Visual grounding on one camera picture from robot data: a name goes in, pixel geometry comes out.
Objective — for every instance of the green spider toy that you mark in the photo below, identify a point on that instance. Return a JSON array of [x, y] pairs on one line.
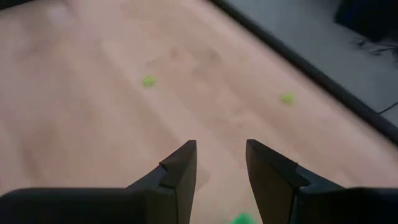
[[287, 99], [149, 81]]

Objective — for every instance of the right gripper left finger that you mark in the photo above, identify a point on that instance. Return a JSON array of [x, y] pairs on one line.
[[93, 207]]

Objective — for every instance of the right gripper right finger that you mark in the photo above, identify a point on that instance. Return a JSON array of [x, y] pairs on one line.
[[311, 207]]

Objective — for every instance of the green plastic basket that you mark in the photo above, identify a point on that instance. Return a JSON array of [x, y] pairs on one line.
[[244, 219]]

